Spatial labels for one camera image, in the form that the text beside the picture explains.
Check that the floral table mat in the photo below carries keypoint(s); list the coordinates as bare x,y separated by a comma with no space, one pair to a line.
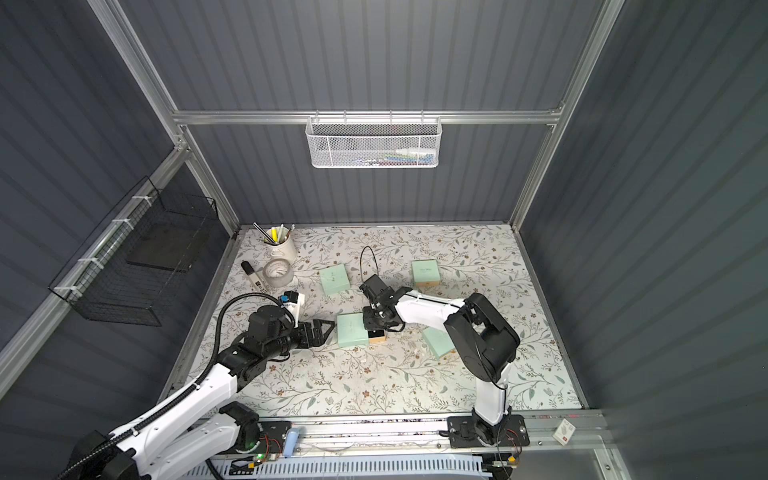
401,375

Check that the blue cylinder on rail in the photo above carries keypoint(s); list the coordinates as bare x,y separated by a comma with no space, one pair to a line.
290,442

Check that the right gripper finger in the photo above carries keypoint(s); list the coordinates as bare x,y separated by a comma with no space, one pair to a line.
384,323
369,319

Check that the white square tag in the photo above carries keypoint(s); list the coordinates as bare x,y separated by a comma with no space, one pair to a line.
564,432

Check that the white perforated front panel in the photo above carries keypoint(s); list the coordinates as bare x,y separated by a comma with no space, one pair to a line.
357,467

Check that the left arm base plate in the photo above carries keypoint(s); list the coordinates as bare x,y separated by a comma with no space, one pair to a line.
260,438

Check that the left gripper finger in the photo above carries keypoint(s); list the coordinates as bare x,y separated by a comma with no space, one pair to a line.
318,337
321,325

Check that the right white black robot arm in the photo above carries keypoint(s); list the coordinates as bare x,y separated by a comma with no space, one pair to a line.
484,340

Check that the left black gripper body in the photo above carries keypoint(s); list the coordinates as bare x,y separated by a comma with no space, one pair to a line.
308,334

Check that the clear tape roll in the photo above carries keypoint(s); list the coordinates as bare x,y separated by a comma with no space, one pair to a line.
278,273

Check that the white pen holder cup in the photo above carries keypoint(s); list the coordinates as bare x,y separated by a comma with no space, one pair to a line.
278,242

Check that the white wire wall basket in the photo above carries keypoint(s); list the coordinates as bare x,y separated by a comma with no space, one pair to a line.
386,141

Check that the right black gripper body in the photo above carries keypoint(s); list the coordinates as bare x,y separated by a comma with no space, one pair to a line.
378,302

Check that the black marker pen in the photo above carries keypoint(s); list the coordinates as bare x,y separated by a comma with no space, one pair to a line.
252,275

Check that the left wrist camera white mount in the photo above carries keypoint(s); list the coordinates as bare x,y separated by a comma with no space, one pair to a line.
293,301

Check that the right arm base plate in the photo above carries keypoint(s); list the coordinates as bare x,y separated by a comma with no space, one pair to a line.
471,431

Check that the black wire side basket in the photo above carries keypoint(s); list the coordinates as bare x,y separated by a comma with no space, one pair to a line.
131,272

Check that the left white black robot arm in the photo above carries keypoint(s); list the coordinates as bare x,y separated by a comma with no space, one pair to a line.
202,419

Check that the mint jewelry box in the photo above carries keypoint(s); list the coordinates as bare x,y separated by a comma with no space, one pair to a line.
352,333
334,279
438,342
425,273

